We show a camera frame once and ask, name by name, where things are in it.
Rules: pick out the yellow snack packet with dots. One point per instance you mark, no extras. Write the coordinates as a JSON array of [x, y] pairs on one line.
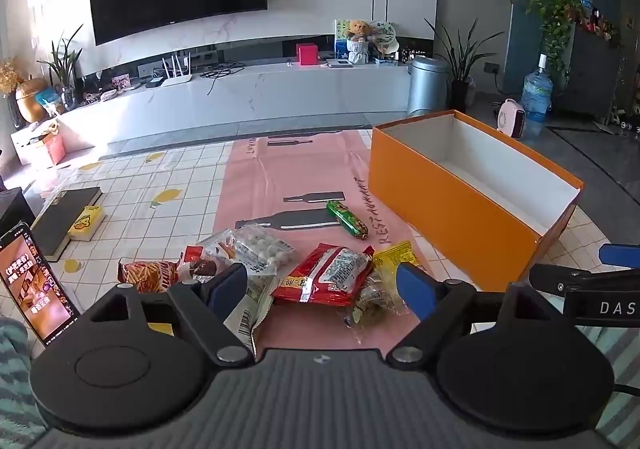
[[397, 254]]

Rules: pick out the clear packet of white balls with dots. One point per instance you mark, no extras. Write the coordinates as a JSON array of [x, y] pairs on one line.
[[265, 246]]

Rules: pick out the round paper fan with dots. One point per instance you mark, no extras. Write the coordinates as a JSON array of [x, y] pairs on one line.
[[384, 35]]

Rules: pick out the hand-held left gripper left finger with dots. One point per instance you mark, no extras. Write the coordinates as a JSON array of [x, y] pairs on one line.
[[227, 288]]

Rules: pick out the dark grey cabinet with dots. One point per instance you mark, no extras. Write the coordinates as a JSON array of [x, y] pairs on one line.
[[590, 69]]

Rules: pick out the black smartphone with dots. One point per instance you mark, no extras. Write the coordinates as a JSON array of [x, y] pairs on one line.
[[32, 284]]

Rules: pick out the silver trash can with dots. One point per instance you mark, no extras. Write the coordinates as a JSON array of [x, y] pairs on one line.
[[427, 86]]

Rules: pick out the brown teddy bear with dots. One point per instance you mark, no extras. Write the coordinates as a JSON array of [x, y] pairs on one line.
[[358, 41]]

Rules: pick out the white router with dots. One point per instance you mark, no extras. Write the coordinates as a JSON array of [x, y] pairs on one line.
[[176, 76]]

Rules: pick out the pink and white bag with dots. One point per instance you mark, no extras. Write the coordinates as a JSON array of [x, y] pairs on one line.
[[50, 144]]

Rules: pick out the pink cube box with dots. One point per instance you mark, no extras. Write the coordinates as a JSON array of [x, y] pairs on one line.
[[307, 54]]

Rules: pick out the golden round vase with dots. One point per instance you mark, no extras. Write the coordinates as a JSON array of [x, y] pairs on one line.
[[31, 99]]

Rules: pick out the pink printed mat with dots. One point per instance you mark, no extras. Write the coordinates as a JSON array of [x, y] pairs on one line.
[[300, 169]]

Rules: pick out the white television console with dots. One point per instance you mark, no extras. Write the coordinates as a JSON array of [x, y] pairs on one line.
[[250, 99]]

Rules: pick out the pink space heater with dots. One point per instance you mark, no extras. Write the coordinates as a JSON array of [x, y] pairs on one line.
[[510, 119]]

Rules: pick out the clear nut snack packet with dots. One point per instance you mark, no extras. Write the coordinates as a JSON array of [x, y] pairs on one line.
[[372, 298]]

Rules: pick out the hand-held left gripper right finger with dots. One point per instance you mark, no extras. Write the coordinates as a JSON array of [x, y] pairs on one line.
[[415, 290]]

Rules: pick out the white checkered tablecloth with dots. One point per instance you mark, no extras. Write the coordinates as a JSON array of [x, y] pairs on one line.
[[150, 229]]

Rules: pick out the potted plant in dark pot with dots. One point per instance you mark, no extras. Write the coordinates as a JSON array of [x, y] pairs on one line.
[[462, 69]]

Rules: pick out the black book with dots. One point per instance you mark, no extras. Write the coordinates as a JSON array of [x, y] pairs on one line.
[[65, 219]]

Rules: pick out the orange cardboard box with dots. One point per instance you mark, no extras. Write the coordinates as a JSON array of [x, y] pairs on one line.
[[450, 199]]

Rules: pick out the blue water jug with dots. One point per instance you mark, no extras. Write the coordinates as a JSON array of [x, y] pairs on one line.
[[536, 96]]

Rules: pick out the dried yellow flowers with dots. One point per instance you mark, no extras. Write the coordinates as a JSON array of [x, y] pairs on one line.
[[9, 74]]

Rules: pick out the red stick snack packet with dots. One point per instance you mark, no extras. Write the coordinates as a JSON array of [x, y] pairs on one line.
[[150, 276]]

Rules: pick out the leafy plant in glass vase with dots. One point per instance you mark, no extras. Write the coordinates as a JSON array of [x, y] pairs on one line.
[[62, 64]]

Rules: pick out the hanging green vine plant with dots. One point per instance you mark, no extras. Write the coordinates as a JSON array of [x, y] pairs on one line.
[[555, 14]]

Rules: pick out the red chocolate snack packet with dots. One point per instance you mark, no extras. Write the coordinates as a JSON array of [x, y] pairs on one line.
[[200, 265]]

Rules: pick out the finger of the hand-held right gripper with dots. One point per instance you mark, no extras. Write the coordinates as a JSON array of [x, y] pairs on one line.
[[555, 278], [620, 255]]

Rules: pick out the white barcode snack packet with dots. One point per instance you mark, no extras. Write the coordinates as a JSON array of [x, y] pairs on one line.
[[252, 309]]

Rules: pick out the red noodle packet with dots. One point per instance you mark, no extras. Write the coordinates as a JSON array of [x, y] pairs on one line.
[[325, 276]]

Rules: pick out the green snack bar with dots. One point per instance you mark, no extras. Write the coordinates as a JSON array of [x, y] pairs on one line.
[[348, 219]]

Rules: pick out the white orange snack packet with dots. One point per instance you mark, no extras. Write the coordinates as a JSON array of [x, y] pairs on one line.
[[220, 244]]

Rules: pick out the yellow duck box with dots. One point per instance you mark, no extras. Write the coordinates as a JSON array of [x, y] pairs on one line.
[[85, 224]]

